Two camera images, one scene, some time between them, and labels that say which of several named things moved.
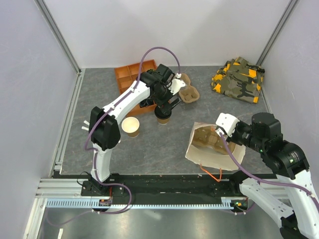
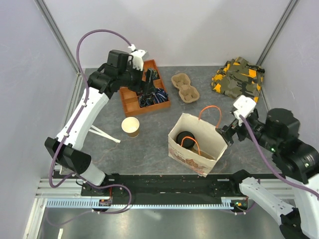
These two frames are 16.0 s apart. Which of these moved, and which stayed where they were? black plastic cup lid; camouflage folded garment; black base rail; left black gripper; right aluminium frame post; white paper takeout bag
Moved: black plastic cup lid; left black gripper; white paper takeout bag
Stayed: right aluminium frame post; black base rail; camouflage folded garment
